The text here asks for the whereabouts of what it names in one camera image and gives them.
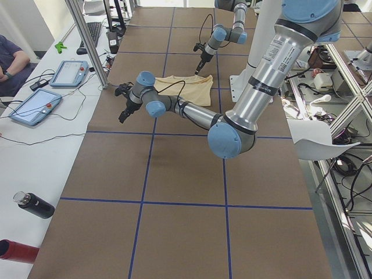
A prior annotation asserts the black steel-capped bottle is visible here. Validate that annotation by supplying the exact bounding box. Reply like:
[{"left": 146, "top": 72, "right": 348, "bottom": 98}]
[{"left": 13, "top": 191, "right": 55, "bottom": 219}]

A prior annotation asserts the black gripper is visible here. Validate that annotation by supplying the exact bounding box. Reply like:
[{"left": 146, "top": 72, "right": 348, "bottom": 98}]
[
  {"left": 195, "top": 44, "right": 217, "bottom": 75},
  {"left": 118, "top": 91, "right": 143, "bottom": 123}
]

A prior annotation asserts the aluminium frame post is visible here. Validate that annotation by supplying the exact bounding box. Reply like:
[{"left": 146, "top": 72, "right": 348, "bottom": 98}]
[{"left": 65, "top": 0, "right": 108, "bottom": 89}]

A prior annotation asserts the blue teach pendant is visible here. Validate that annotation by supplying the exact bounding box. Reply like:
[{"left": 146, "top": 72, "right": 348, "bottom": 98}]
[
  {"left": 49, "top": 60, "right": 89, "bottom": 88},
  {"left": 9, "top": 88, "right": 62, "bottom": 126}
]

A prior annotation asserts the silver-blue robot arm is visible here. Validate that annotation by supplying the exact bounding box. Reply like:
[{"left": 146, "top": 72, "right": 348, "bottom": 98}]
[
  {"left": 193, "top": 0, "right": 248, "bottom": 75},
  {"left": 115, "top": 1, "right": 344, "bottom": 159}
]

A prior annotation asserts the seated person in blue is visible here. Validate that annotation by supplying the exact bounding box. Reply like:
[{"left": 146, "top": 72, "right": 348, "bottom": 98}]
[{"left": 1, "top": 35, "right": 37, "bottom": 97}]

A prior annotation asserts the black keyboard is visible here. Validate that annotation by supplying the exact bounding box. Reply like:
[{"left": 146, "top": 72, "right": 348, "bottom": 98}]
[{"left": 87, "top": 22, "right": 102, "bottom": 47}]

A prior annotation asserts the white curved shroud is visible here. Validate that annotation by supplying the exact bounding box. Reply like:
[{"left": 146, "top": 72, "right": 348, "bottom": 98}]
[{"left": 287, "top": 119, "right": 360, "bottom": 161}]

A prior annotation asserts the brown table mat with blue grid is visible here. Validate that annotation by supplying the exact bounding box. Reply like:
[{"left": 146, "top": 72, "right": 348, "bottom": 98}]
[{"left": 27, "top": 6, "right": 333, "bottom": 279}]

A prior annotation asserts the beige long-sleeve printed shirt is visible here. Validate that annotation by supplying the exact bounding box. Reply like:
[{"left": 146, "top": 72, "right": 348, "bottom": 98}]
[{"left": 155, "top": 75, "right": 213, "bottom": 107}]

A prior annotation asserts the far blue teach pendant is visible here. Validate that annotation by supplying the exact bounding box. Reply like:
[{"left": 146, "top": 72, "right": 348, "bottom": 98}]
[{"left": 49, "top": 60, "right": 89, "bottom": 88}]

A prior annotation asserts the green plastic clamp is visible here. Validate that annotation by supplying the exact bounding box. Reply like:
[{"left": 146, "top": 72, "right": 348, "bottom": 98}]
[{"left": 55, "top": 41, "right": 67, "bottom": 54}]

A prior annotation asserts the black computer mouse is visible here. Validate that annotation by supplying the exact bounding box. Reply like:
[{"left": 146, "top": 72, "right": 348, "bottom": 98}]
[{"left": 76, "top": 47, "right": 87, "bottom": 55}]

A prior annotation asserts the red bottle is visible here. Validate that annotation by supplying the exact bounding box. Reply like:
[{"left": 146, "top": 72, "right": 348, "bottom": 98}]
[{"left": 1, "top": 239, "right": 39, "bottom": 264}]

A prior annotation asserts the near blue teach pendant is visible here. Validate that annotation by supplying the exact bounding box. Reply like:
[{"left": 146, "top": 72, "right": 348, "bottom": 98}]
[{"left": 9, "top": 88, "right": 62, "bottom": 126}]

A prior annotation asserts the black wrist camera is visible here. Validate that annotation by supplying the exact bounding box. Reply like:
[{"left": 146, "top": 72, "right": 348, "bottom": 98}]
[
  {"left": 115, "top": 82, "right": 133, "bottom": 98},
  {"left": 193, "top": 42, "right": 205, "bottom": 53}
]

